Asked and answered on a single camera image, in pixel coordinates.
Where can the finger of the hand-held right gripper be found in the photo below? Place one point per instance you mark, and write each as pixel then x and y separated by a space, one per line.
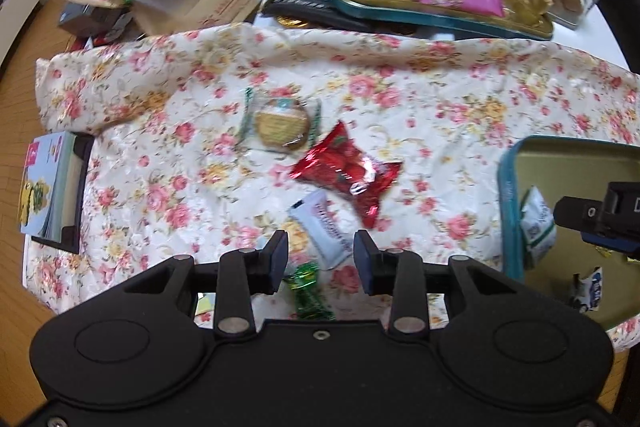
pixel 580 212

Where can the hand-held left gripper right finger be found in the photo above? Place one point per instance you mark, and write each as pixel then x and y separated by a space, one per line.
pixel 364 264

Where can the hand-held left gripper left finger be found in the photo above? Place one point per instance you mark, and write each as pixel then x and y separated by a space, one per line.
pixel 277 264

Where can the green foil candy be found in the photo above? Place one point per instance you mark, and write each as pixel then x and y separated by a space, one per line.
pixel 307 292

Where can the white green triangular packet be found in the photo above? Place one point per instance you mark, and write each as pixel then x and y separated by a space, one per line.
pixel 537 227

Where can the white snack packet blue print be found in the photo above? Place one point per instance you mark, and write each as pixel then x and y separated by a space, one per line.
pixel 322 227

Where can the red foil snack packet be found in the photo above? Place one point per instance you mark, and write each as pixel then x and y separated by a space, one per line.
pixel 340 167

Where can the round cookie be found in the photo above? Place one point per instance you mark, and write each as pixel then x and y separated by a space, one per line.
pixel 280 124

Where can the floral tablecloth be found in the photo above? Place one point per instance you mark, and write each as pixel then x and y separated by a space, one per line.
pixel 150 107

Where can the children's picture book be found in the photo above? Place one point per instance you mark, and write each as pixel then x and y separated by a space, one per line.
pixel 45 187

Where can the black chocolate bar wrapper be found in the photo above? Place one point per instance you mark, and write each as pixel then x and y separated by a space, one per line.
pixel 300 4

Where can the dark grey box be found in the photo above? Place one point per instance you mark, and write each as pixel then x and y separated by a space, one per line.
pixel 85 17

